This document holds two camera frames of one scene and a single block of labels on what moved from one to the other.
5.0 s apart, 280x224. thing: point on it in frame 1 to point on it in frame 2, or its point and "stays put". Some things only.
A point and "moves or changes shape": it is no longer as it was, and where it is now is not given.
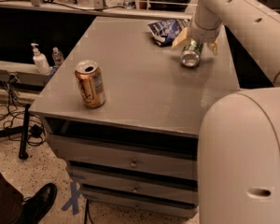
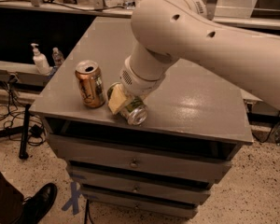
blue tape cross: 75,188 stays put
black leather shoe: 35,206 stays put
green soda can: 190,53 moves or changes shape
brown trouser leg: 7,202 stays put
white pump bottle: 41,61 stays put
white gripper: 201,34 to 136,82
